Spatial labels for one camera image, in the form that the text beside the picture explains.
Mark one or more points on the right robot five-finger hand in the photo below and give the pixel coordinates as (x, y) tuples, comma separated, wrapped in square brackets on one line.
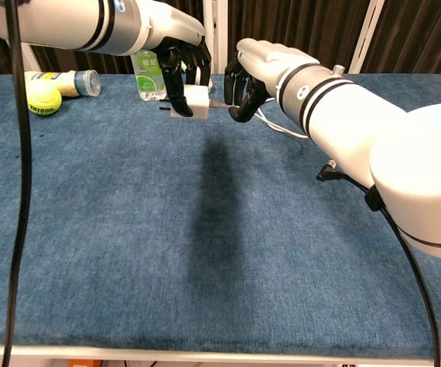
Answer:
[(270, 59)]

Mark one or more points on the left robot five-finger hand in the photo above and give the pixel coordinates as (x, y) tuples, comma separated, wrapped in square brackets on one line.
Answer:
[(174, 26)]

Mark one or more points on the white power adapter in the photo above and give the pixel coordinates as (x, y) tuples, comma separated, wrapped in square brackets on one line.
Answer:
[(199, 101)]

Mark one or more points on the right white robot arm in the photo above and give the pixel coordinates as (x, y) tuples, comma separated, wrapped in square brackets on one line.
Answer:
[(396, 153)]

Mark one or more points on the clear bottle with green label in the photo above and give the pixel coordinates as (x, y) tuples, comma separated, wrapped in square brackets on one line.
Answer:
[(145, 82)]

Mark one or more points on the mayonnaise squeeze bottle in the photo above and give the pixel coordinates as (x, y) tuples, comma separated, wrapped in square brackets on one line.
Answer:
[(67, 82)]

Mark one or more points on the yellow tennis ball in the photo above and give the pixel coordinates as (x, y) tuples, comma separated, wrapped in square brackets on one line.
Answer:
[(44, 100)]

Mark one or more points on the blue felt table mat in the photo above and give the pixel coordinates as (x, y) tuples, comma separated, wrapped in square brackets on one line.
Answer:
[(128, 248)]

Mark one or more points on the orange box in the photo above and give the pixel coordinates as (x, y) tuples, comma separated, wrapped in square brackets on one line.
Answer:
[(85, 363)]

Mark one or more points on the white upright frame post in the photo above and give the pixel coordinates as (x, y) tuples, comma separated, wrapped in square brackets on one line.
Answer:
[(215, 23)]

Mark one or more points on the white slanted frame post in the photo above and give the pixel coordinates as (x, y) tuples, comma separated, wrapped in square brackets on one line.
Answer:
[(30, 59), (365, 34)]

